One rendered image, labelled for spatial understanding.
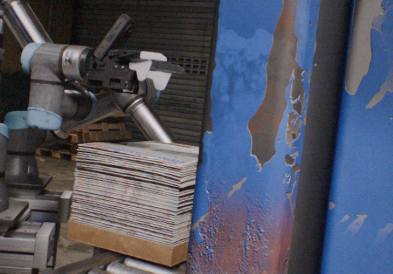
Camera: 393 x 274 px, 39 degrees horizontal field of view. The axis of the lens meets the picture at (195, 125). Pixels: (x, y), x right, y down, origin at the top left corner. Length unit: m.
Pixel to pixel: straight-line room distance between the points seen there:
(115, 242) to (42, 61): 0.43
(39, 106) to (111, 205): 0.27
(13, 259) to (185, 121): 8.41
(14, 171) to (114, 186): 0.77
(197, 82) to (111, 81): 8.59
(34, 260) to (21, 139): 0.59
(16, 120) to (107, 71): 0.86
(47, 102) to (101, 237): 0.33
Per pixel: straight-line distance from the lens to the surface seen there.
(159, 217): 1.23
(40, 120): 1.27
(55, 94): 1.27
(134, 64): 1.16
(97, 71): 1.23
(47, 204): 2.02
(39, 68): 1.28
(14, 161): 2.02
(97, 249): 2.27
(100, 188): 1.31
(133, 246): 1.27
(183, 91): 9.89
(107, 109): 2.00
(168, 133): 1.77
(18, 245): 1.54
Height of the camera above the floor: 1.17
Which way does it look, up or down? 3 degrees down
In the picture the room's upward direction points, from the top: 6 degrees clockwise
